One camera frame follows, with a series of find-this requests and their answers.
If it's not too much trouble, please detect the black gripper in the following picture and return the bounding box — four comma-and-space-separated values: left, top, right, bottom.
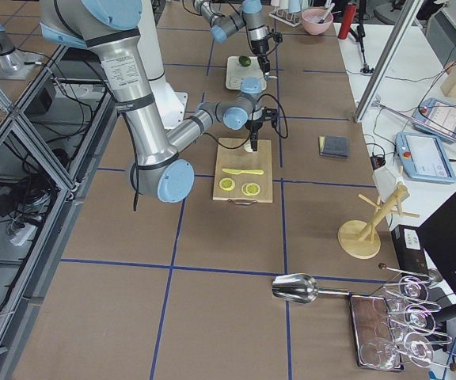
250, 38, 270, 74
246, 120, 264, 152

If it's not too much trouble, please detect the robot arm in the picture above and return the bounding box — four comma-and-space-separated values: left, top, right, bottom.
40, 1, 262, 203
192, 0, 273, 79

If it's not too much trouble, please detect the pink bowl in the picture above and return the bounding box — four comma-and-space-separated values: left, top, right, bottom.
301, 8, 333, 36

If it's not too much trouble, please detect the green avocado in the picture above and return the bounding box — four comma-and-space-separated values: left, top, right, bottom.
237, 55, 252, 67

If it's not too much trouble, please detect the bamboo cutting board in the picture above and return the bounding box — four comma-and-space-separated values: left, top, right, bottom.
212, 138, 273, 204

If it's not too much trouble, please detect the white bear tray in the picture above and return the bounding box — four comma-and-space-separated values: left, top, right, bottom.
226, 55, 267, 91

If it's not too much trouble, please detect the yellow plastic knife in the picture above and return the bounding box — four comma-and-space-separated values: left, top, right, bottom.
222, 168, 264, 176

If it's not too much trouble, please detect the lemon slice top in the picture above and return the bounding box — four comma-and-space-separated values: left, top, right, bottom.
218, 177, 236, 192

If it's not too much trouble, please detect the white dish rack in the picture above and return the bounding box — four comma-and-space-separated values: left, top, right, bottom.
269, 0, 302, 27

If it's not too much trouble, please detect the yellow sponge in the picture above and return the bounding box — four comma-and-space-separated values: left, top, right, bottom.
318, 135, 326, 155

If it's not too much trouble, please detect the grey cloth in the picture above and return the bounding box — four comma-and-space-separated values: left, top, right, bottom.
322, 135, 349, 158

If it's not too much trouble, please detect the red bottle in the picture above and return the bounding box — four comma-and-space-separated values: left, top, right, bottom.
337, 2, 357, 40

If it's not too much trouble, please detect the wooden mug tree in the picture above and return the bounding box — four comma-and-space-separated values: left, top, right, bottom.
337, 181, 420, 260

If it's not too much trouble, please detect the metal scoop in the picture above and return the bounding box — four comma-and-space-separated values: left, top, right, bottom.
272, 273, 350, 304

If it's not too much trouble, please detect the teach pendant near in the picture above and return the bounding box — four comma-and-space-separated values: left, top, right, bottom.
395, 132, 456, 184

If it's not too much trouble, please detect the teach pendant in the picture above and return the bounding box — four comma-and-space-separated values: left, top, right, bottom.
413, 97, 456, 143
395, 132, 456, 184

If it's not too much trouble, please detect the teach pendant far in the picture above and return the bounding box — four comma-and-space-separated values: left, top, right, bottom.
413, 97, 456, 143

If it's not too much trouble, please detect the glass rack tray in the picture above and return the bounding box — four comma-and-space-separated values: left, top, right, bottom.
349, 294, 393, 371

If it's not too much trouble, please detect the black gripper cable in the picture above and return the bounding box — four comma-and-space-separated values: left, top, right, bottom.
203, 93, 291, 150

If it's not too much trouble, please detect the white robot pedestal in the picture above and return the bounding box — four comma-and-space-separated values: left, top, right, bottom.
138, 0, 188, 130

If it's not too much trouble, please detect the aluminium frame post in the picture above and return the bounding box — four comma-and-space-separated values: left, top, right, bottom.
354, 0, 424, 123

